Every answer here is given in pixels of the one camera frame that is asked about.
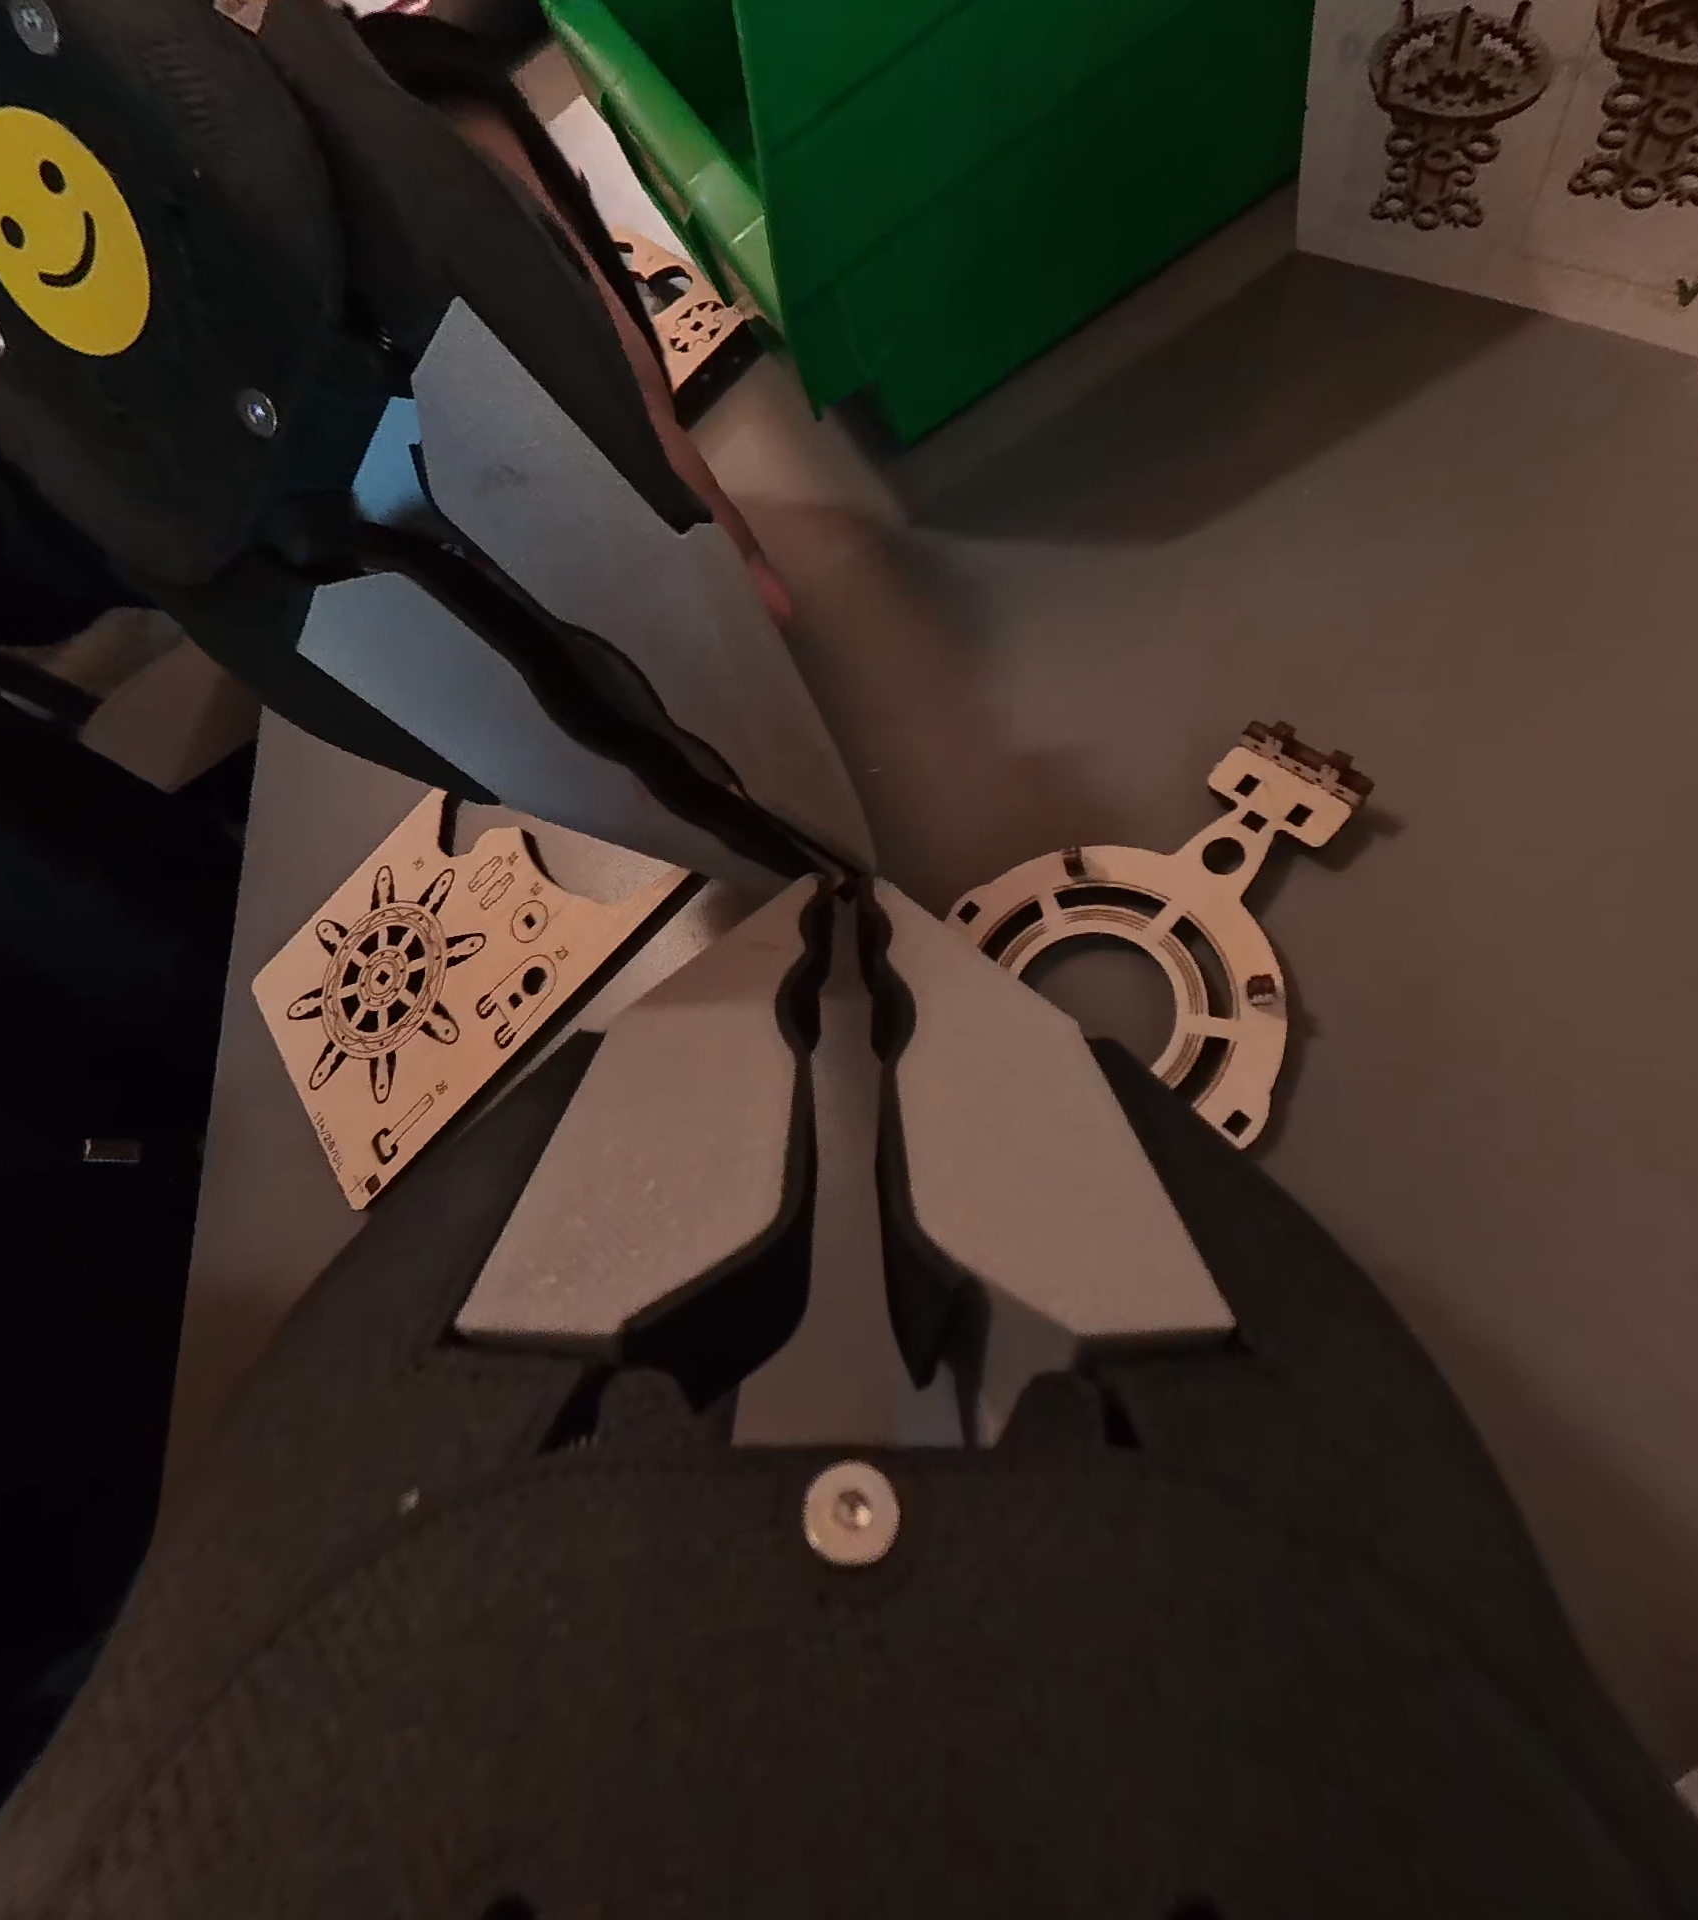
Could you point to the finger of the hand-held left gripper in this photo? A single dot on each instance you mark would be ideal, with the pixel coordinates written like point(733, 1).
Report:
point(564, 494)
point(458, 675)

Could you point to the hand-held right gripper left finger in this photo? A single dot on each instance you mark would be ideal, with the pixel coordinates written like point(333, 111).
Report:
point(638, 1184)

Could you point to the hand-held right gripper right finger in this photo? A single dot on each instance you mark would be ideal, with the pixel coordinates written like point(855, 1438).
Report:
point(1044, 1184)

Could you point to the small wooden parts sheet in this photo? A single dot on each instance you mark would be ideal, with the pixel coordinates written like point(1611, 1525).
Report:
point(698, 315)

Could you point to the wooden parts sheet with wheel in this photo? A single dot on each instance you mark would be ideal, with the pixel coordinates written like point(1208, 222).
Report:
point(339, 1094)

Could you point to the person's left hand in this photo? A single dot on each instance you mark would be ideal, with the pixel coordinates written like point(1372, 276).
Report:
point(745, 540)

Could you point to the black block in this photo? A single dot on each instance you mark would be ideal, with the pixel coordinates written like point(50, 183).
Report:
point(722, 393)

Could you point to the beige box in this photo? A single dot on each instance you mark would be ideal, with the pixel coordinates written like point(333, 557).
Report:
point(174, 721)

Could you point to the light green bin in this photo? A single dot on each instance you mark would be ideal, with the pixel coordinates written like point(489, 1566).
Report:
point(669, 134)

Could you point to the green plastic box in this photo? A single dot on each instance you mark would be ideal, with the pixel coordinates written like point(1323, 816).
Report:
point(1014, 180)

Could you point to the person's black clothing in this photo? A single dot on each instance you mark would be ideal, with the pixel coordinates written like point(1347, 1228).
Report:
point(9, 1274)

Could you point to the folded paper instruction sheet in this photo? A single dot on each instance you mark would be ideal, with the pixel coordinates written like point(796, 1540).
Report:
point(1508, 150)

